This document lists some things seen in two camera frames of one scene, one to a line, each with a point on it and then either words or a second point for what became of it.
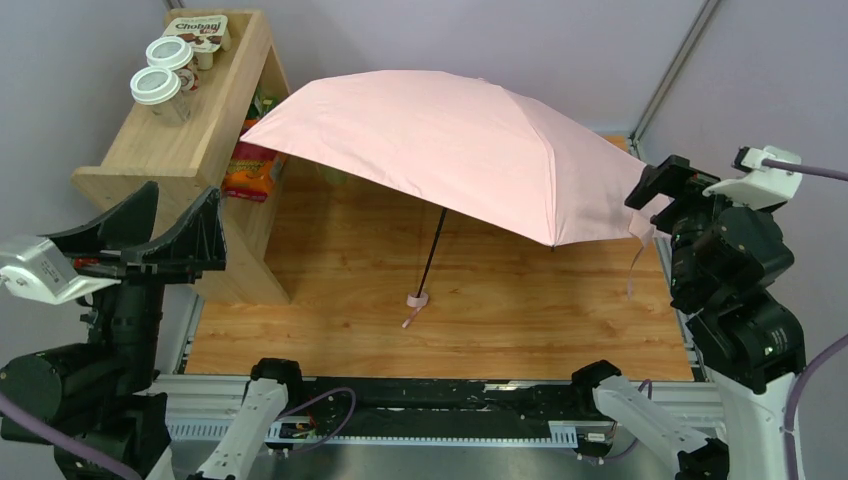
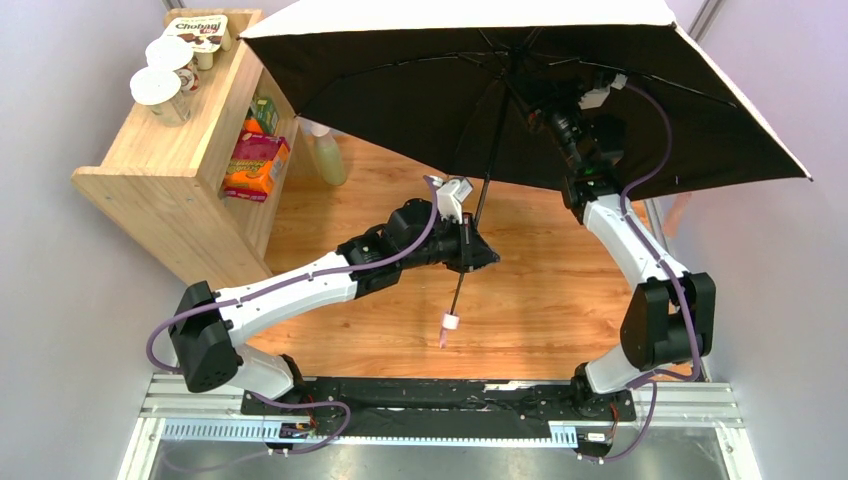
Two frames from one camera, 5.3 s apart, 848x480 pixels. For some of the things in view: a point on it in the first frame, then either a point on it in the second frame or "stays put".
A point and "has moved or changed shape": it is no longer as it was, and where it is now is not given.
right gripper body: (672, 216) to (553, 115)
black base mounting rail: (414, 408) stays put
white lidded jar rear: (176, 53) stays put
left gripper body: (142, 265) to (468, 244)
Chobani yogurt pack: (207, 34) stays put
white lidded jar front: (159, 88) stays put
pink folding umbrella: (470, 145) has moved or changed shape
